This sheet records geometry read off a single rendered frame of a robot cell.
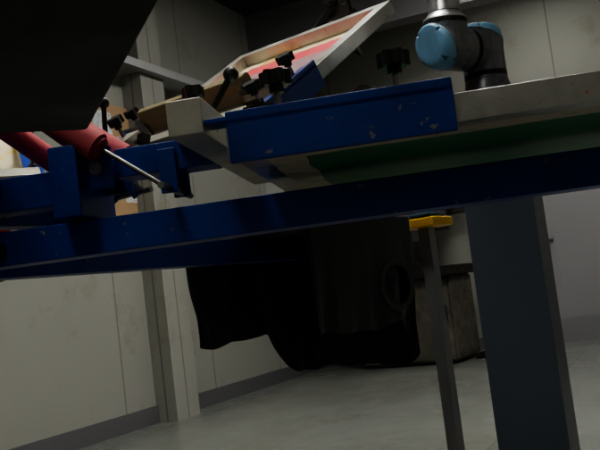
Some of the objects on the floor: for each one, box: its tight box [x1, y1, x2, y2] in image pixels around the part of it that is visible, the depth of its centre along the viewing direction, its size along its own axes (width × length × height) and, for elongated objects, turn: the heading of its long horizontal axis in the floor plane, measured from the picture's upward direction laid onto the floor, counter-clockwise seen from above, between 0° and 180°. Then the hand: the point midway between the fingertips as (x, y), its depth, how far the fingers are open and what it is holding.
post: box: [409, 216, 465, 450], centre depth 267 cm, size 22×22×96 cm
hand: (347, 60), depth 271 cm, fingers open, 14 cm apart
